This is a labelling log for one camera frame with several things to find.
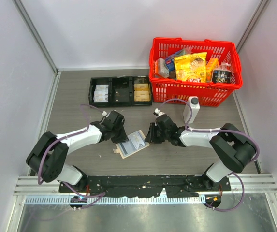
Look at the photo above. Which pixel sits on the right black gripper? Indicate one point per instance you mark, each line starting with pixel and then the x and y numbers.
pixel 150 137

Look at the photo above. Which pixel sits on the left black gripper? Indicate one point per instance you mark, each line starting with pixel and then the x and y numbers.
pixel 122 137

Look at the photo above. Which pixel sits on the beige leather card holder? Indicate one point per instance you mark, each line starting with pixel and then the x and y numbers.
pixel 126 149

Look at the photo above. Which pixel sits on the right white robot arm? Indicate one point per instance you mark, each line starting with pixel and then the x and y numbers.
pixel 234 149

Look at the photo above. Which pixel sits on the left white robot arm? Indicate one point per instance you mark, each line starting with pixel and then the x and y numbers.
pixel 48 156

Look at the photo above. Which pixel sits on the black card in tray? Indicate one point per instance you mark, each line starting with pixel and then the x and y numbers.
pixel 120 94

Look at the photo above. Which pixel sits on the black three-compartment card tray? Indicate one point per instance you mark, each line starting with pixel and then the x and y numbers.
pixel 123 80

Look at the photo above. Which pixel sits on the gold cards stack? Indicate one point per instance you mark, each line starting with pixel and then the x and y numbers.
pixel 141 92

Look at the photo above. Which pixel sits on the white cards stack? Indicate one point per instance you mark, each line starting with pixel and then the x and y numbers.
pixel 101 93

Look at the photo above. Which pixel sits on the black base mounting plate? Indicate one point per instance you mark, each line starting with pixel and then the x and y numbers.
pixel 148 186

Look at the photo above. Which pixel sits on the white plastic bottle black cap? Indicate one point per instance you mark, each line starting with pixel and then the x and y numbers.
pixel 191 109

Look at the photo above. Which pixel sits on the grey boxed item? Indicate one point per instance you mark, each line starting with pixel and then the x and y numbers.
pixel 161 69

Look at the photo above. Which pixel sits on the red plastic shopping basket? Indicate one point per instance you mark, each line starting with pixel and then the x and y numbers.
pixel 209 94

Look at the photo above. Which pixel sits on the blue snack packet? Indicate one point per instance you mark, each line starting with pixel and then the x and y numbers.
pixel 169 61

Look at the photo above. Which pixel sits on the yellow snack bag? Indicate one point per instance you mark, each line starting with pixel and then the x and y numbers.
pixel 191 67

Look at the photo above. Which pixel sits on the orange snack box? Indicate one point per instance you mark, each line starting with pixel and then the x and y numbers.
pixel 212 64

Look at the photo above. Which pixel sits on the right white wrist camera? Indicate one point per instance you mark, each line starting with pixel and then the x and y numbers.
pixel 157 112

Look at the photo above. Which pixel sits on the white slotted cable duct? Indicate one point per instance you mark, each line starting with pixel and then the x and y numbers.
pixel 71 199

